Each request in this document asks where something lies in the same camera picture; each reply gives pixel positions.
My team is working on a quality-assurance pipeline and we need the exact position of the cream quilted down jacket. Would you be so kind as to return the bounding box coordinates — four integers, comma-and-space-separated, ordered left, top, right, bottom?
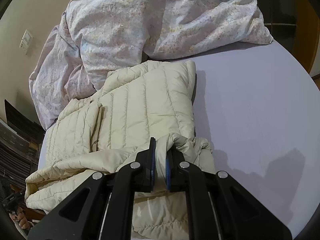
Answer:
25, 61, 215, 239

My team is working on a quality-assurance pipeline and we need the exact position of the person's left hand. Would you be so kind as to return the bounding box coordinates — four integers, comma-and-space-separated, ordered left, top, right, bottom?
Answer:
9, 207, 31, 230

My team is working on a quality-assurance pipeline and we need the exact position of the dark wooden wardrobe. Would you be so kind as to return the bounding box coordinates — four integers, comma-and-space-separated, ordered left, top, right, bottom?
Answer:
257, 0, 319, 76

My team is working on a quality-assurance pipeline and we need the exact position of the white wall switch plate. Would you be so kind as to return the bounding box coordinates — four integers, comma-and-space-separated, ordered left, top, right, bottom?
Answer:
19, 29, 33, 54

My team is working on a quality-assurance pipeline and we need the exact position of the floral lilac duvet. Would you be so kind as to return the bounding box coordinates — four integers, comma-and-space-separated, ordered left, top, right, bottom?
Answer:
29, 0, 273, 129

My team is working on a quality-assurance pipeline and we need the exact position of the dark slatted furniture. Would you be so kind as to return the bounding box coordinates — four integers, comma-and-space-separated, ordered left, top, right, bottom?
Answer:
1, 100, 45, 189

